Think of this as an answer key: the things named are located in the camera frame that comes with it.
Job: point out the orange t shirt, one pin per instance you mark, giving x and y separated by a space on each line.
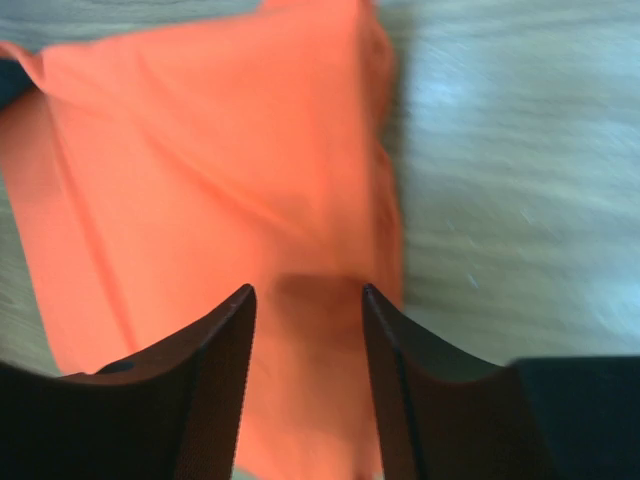
153 173

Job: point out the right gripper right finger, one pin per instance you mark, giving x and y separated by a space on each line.
443 413

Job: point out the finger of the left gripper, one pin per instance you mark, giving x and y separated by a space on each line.
14 82

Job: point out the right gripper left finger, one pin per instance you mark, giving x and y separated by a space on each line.
169 411

